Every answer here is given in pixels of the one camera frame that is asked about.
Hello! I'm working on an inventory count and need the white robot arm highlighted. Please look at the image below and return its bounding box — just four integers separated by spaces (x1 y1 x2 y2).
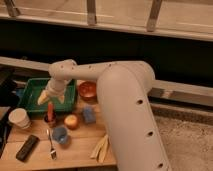
38 60 172 171

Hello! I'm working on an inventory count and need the metal fork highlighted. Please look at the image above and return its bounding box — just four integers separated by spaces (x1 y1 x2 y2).
46 129 57 160

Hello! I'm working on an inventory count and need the orange bowl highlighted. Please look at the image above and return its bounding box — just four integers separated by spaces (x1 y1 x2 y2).
78 81 97 100

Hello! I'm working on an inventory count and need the yellow red apple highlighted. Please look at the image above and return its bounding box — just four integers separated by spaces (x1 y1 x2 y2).
64 114 78 130

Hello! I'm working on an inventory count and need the white paper cup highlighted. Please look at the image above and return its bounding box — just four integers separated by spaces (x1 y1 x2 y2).
8 108 31 129

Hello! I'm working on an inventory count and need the small dark metal cup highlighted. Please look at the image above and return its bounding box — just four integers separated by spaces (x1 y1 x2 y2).
44 114 57 128

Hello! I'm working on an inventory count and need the blue cup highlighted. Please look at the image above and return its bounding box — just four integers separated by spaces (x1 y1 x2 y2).
52 126 68 144

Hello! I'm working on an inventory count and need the blue sponge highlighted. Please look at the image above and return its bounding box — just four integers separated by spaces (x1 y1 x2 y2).
83 106 96 124

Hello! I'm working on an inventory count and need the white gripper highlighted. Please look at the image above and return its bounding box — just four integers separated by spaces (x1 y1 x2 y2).
37 78 69 105

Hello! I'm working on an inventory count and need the black rectangular block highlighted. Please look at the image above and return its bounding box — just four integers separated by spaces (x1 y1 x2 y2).
16 135 39 162

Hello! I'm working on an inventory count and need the green plastic tray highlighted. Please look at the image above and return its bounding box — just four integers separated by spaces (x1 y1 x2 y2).
18 78 76 114

